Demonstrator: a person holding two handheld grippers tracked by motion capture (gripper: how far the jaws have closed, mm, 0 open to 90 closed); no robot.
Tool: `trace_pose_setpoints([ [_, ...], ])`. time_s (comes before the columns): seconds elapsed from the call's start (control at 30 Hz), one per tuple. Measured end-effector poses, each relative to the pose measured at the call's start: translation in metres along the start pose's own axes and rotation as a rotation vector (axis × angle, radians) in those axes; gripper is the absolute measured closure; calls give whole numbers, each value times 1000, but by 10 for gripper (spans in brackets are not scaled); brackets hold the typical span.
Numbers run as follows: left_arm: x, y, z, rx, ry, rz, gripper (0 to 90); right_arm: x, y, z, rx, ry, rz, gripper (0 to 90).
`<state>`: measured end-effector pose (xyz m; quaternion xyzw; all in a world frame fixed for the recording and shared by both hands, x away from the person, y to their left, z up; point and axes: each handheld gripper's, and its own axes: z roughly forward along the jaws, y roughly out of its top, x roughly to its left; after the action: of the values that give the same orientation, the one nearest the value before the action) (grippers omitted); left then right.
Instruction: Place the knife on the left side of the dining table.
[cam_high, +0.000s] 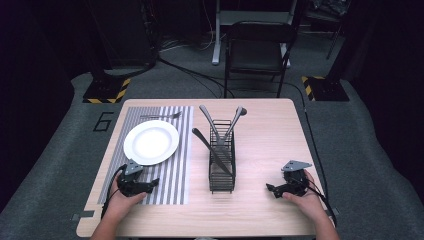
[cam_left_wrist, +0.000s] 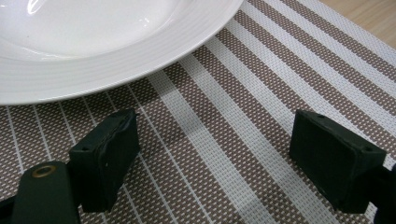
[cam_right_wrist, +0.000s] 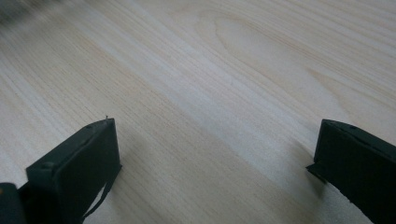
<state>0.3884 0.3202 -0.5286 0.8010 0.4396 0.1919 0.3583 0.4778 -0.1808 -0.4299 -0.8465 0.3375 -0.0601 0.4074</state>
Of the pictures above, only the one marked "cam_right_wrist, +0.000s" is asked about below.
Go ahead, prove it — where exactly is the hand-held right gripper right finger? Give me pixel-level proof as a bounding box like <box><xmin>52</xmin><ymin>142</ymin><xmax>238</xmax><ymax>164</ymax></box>
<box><xmin>305</xmin><ymin>119</ymin><xmax>396</xmax><ymax>224</ymax></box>

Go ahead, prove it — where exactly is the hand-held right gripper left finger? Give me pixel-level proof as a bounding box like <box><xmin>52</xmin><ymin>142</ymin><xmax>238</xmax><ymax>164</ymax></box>
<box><xmin>18</xmin><ymin>117</ymin><xmax>123</xmax><ymax>224</ymax></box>

